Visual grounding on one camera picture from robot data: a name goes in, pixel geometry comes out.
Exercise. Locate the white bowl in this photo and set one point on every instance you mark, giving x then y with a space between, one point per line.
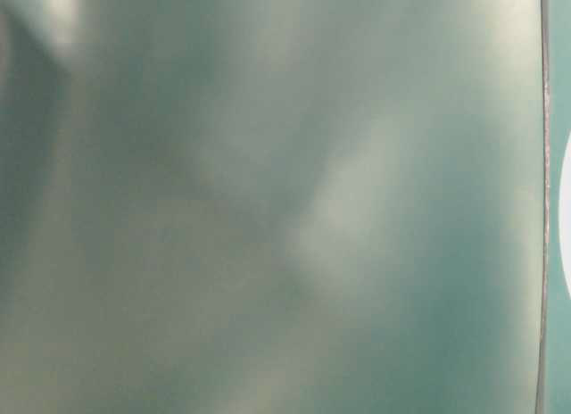
565 216

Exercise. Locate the thin grey vertical strip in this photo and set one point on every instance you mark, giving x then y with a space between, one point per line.
545 48

